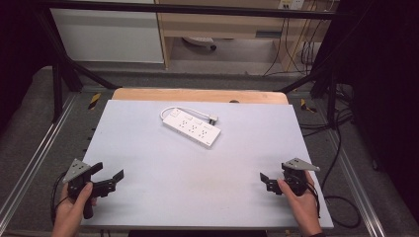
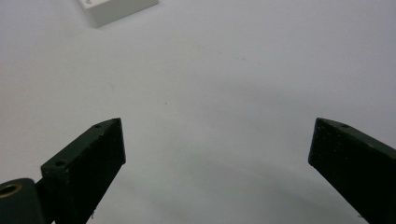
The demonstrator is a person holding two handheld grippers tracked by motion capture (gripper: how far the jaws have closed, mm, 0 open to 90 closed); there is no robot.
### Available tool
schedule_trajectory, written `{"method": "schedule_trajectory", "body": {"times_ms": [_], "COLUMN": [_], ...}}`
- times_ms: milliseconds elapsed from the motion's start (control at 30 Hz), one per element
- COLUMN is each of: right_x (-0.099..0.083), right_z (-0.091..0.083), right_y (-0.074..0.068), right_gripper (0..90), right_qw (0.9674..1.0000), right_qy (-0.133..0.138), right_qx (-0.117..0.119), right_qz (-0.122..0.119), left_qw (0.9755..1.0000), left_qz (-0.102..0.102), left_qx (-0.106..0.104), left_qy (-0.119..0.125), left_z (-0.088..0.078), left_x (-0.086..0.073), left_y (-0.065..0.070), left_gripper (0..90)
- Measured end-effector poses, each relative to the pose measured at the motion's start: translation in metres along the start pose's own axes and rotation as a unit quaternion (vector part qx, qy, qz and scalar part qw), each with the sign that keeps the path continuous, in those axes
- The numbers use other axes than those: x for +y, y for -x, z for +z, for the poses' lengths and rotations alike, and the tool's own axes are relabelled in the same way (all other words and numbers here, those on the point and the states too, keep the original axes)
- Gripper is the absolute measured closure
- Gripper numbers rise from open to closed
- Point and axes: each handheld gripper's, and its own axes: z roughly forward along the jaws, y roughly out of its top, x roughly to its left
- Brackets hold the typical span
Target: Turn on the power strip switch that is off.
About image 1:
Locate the black floor cable loop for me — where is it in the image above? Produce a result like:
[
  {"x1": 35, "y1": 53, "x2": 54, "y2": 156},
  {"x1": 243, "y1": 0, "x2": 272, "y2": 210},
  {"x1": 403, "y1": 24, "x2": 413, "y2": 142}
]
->
[{"x1": 320, "y1": 123, "x2": 363, "y2": 229}]

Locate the white extension socket under desk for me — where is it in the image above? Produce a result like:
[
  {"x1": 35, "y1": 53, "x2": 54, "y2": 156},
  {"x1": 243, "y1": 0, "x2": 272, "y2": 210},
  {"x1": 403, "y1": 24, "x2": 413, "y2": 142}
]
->
[{"x1": 181, "y1": 36, "x2": 218, "y2": 51}]

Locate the aluminium floor rail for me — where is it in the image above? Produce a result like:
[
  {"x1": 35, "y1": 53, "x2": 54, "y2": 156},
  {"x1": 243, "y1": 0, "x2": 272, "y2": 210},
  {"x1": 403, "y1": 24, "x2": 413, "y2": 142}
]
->
[
  {"x1": 0, "y1": 93, "x2": 78, "y2": 220},
  {"x1": 327, "y1": 129, "x2": 387, "y2": 237}
]

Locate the bundle of hanging cables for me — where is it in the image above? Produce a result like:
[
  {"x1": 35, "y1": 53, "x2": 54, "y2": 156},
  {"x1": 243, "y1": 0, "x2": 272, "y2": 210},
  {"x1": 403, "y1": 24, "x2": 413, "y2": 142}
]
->
[{"x1": 262, "y1": 16, "x2": 325, "y2": 78}]

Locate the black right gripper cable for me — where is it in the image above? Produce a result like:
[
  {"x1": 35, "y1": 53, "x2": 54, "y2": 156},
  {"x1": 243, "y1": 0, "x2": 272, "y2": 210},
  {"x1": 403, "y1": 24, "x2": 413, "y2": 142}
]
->
[{"x1": 305, "y1": 180, "x2": 322, "y2": 219}]

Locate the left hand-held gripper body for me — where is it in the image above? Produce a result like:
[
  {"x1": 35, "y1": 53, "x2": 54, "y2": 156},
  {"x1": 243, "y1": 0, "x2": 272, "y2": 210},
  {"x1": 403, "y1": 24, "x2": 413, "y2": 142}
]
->
[{"x1": 62, "y1": 158, "x2": 118, "y2": 220}]

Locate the black metal frame crossbar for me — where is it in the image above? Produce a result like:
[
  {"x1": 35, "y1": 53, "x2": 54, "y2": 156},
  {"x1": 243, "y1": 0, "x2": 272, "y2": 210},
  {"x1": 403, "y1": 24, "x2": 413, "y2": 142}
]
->
[{"x1": 33, "y1": 0, "x2": 340, "y2": 21}]

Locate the wooden table board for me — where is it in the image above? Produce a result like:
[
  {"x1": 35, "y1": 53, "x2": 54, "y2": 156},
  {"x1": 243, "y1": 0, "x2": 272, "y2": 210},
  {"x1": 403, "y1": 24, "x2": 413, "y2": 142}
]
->
[{"x1": 111, "y1": 87, "x2": 291, "y2": 106}]

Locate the white wall socket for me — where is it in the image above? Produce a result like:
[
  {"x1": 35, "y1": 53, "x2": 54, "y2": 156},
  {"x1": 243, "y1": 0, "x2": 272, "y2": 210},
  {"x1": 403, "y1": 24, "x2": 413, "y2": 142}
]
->
[{"x1": 277, "y1": 0, "x2": 305, "y2": 11}]

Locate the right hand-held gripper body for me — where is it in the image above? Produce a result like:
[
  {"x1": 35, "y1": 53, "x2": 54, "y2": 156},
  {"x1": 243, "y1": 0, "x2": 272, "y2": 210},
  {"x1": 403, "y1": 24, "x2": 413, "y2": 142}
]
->
[{"x1": 281, "y1": 157, "x2": 321, "y2": 198}]

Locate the person's left hand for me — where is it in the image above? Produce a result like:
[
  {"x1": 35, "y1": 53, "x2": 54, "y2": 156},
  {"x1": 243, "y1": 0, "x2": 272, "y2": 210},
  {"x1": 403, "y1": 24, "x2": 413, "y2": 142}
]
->
[{"x1": 50, "y1": 182, "x2": 99, "y2": 237}]

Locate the black metal frame stand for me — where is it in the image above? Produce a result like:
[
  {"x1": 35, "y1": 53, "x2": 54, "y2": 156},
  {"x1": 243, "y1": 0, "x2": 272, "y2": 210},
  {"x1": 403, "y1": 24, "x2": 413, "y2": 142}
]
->
[
  {"x1": 279, "y1": 19, "x2": 342, "y2": 127},
  {"x1": 33, "y1": 6, "x2": 122, "y2": 123}
]

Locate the white power strip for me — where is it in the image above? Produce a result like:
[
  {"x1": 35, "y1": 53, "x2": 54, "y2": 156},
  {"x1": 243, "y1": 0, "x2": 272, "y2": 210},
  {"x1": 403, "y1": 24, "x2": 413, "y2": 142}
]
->
[{"x1": 161, "y1": 108, "x2": 222, "y2": 149}]

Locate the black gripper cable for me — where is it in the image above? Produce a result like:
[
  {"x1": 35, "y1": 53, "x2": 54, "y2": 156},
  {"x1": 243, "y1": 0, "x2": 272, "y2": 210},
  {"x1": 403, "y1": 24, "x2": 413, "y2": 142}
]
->
[
  {"x1": 49, "y1": 171, "x2": 71, "y2": 226},
  {"x1": 305, "y1": 180, "x2": 322, "y2": 219}
]

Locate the person's right hand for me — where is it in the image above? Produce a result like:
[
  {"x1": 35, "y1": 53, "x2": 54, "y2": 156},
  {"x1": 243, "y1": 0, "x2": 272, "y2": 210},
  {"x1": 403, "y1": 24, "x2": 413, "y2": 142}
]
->
[{"x1": 277, "y1": 170, "x2": 324, "y2": 237}]

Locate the white power strip cable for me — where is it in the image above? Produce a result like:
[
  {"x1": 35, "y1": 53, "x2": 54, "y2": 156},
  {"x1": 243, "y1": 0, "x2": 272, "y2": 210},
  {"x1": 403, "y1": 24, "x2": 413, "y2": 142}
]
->
[{"x1": 159, "y1": 106, "x2": 211, "y2": 122}]

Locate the light wooden desk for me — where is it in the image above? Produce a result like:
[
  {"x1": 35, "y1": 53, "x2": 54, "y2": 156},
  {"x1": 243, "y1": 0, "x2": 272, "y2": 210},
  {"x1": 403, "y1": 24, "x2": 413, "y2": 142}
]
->
[{"x1": 154, "y1": 0, "x2": 334, "y2": 71}]

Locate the white cabinet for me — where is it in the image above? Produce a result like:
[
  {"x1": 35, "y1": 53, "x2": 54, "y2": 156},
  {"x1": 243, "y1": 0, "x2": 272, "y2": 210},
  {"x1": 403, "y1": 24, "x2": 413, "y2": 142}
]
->
[{"x1": 49, "y1": 7, "x2": 165, "y2": 64}]

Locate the yellow black tape strip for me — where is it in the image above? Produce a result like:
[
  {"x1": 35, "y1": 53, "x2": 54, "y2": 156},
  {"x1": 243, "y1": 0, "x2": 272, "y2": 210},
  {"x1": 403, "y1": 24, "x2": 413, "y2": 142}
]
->
[
  {"x1": 299, "y1": 98, "x2": 318, "y2": 114},
  {"x1": 87, "y1": 92, "x2": 102, "y2": 111}
]

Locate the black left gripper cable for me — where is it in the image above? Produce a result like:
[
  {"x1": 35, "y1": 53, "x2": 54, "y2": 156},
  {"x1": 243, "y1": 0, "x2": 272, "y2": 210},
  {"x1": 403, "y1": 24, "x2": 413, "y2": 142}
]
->
[{"x1": 49, "y1": 171, "x2": 71, "y2": 226}]

